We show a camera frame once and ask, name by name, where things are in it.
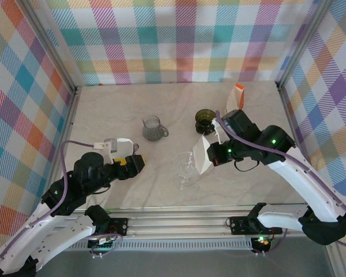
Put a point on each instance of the grey glass coffee server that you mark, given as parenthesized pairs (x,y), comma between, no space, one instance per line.
(154,130)

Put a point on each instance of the dark green coffee dripper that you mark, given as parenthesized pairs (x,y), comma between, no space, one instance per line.
(204,116)

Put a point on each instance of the clear glass coffee server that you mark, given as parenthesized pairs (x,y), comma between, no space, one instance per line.
(187,181)

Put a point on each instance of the orange coffee filter pack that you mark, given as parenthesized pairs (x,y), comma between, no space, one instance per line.
(235,99)

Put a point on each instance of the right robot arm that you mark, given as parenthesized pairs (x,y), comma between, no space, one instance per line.
(305,179)

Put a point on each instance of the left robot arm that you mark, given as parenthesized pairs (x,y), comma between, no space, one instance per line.
(75,231)

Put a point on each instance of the left green circuit board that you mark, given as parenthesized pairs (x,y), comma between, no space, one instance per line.
(102,246)

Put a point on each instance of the right circuit board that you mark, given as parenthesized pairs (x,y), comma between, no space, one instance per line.
(261,240)

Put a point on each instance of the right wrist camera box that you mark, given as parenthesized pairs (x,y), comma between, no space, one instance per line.
(217,131)

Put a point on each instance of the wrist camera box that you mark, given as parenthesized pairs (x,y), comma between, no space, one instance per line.
(217,131)
(111,145)

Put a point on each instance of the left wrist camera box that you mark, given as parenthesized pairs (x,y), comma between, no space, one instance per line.
(111,145)

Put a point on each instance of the aluminium side rail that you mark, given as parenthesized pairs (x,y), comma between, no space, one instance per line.
(291,121)
(65,130)

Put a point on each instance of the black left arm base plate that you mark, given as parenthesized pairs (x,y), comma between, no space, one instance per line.
(119,226)

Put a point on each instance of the aluminium mounting rail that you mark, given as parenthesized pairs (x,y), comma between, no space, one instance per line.
(176,225)

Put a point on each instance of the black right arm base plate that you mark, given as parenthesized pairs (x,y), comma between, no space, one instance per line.
(237,225)

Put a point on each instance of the aluminium frame post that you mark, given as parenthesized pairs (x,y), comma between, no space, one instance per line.
(52,49)
(302,43)

